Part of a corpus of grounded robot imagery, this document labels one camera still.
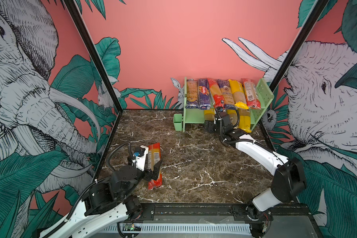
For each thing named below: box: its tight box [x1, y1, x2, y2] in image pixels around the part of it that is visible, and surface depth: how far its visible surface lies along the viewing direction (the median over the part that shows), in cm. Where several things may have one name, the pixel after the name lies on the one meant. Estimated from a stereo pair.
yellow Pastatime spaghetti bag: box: [228, 79, 247, 105], surface depth 93 cm
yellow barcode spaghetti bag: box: [237, 108, 252, 133], surface depth 97 cm
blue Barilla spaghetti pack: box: [198, 78, 211, 111], surface depth 88 cm
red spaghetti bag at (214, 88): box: [207, 77, 225, 109], surface depth 92 cm
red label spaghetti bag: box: [241, 78, 262, 110], surface depth 89 cm
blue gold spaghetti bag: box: [185, 78, 199, 110], surface depth 88 cm
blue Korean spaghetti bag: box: [216, 78, 237, 110], surface depth 90 cm
